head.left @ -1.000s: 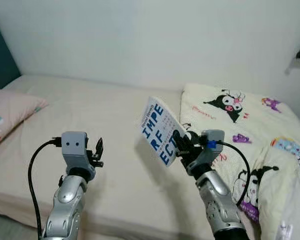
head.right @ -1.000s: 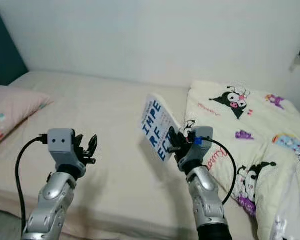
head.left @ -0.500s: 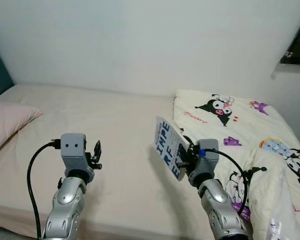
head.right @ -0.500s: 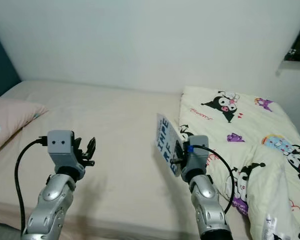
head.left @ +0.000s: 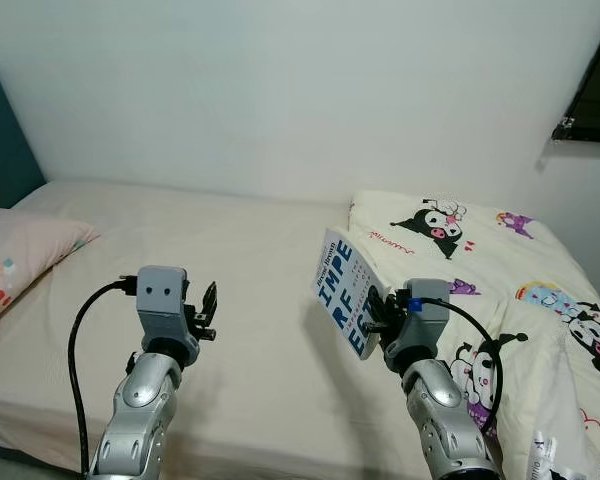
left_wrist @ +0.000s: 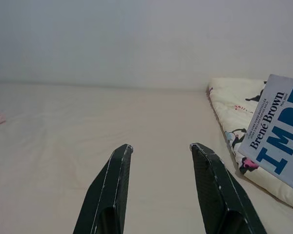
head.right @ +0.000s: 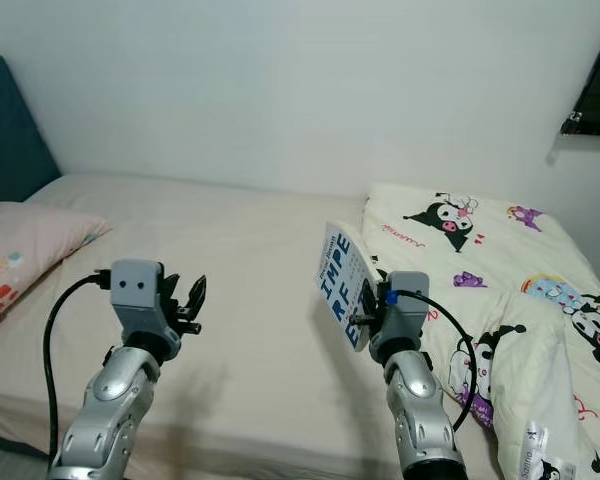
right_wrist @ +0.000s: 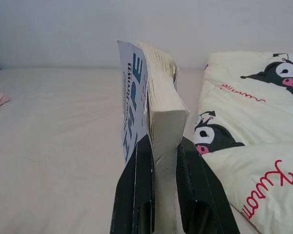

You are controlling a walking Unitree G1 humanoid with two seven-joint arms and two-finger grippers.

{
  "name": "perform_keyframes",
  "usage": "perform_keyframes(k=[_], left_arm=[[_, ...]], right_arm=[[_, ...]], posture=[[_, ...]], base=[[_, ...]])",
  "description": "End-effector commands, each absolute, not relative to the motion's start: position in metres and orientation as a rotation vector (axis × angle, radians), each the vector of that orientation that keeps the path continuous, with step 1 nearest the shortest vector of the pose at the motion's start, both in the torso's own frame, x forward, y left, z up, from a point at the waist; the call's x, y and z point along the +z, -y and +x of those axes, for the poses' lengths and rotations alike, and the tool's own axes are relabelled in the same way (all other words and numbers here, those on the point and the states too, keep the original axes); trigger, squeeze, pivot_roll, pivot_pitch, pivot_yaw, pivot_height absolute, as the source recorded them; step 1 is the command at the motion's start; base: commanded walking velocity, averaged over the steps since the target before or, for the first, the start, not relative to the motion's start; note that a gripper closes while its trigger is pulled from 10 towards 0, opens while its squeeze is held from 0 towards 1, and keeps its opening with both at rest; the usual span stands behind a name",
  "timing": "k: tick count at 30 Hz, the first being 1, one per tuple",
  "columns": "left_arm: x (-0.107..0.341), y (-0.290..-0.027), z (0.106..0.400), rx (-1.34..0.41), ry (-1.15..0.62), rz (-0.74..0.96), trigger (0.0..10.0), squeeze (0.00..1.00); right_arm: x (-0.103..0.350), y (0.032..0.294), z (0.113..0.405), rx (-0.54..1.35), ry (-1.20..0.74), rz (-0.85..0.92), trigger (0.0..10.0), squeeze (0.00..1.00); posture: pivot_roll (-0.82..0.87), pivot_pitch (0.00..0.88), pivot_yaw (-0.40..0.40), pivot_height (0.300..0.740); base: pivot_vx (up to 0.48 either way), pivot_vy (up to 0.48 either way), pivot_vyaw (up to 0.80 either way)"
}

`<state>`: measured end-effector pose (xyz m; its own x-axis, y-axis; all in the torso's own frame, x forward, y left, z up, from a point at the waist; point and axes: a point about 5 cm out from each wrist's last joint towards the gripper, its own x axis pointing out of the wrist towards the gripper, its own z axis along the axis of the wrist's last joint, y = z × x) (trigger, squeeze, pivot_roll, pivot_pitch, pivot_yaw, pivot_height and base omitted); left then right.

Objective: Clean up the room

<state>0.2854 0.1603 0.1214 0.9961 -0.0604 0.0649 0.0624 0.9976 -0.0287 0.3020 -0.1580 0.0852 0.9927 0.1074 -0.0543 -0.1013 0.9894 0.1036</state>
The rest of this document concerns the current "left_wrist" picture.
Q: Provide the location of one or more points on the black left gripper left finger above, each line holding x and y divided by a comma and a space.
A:
107, 190

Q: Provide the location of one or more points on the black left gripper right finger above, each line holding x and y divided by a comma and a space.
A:
215, 190

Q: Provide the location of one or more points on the cream cartoon print blanket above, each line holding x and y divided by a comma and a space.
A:
229, 109

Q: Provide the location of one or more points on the white book with blue letters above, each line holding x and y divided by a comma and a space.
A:
278, 136

